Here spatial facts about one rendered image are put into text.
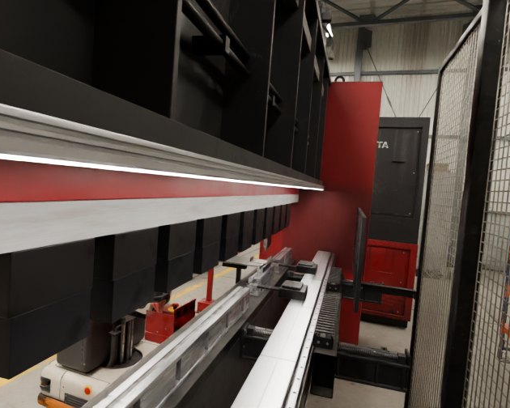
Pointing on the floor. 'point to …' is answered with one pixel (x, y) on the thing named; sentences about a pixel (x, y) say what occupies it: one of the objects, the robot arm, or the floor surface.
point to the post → (473, 201)
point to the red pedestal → (206, 293)
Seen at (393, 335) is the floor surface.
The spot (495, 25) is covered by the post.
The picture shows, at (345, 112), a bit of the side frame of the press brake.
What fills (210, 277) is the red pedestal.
